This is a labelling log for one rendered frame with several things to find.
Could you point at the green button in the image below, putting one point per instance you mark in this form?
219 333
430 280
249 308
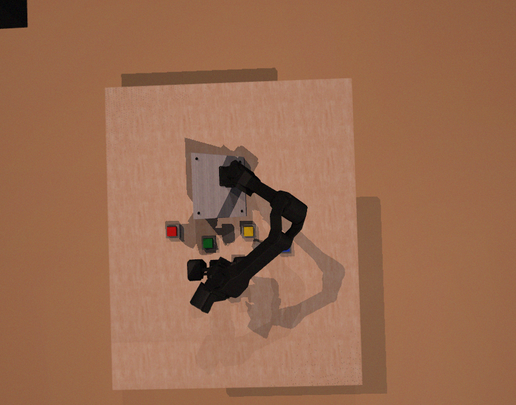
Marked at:
208 242

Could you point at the yellow button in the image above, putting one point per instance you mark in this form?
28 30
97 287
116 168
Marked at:
248 230

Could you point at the red button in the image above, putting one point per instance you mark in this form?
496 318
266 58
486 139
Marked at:
173 231

